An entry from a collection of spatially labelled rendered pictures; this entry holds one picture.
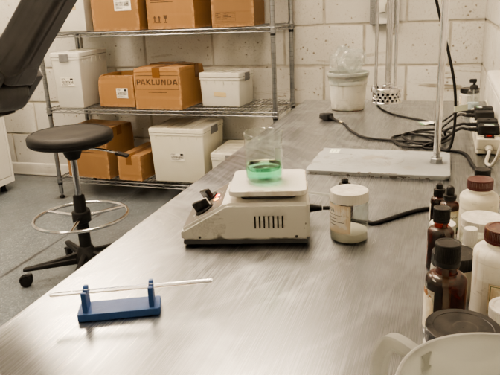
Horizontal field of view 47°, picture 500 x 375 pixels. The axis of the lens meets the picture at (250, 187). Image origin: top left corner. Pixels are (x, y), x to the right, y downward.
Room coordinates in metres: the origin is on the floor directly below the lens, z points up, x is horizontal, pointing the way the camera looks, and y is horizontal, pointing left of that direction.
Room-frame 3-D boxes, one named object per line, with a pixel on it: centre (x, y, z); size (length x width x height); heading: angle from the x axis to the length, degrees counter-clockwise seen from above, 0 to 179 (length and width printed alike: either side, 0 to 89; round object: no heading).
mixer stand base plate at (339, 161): (1.25, -0.29, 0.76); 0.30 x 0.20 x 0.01; 71
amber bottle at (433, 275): (0.56, -0.21, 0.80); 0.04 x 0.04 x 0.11
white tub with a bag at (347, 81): (1.96, -0.35, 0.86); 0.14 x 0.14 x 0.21
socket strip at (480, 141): (1.48, -0.62, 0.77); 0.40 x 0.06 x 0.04; 161
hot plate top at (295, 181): (0.89, -0.03, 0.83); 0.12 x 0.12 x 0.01; 85
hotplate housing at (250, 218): (0.89, -0.01, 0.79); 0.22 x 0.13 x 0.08; 85
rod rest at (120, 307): (0.64, 0.17, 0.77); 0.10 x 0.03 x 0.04; 96
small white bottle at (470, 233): (0.69, -0.28, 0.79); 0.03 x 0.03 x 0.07
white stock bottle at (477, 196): (0.81, -0.34, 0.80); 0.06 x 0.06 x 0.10
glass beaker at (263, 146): (0.88, -0.02, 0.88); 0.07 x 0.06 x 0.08; 168
